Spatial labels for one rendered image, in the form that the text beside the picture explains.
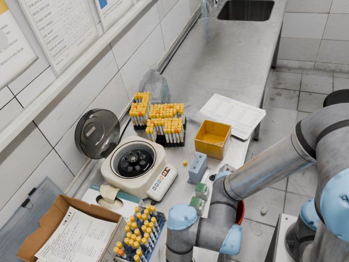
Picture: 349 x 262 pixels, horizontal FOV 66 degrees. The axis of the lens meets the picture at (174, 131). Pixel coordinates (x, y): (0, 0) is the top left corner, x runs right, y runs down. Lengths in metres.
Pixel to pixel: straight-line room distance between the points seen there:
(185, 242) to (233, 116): 0.81
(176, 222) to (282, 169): 0.29
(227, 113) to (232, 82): 0.28
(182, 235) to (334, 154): 0.42
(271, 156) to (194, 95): 1.00
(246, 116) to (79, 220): 0.90
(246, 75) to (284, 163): 1.13
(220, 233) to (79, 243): 0.57
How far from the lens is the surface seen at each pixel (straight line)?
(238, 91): 1.56
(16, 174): 1.06
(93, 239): 1.08
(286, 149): 0.59
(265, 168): 0.63
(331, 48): 3.22
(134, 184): 1.07
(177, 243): 0.74
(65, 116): 1.15
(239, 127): 1.34
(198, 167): 1.08
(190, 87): 1.61
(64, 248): 1.12
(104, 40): 1.24
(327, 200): 0.44
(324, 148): 0.48
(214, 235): 0.71
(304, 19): 3.07
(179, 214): 0.71
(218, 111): 1.42
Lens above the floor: 1.86
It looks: 46 degrees down
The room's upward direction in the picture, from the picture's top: 12 degrees counter-clockwise
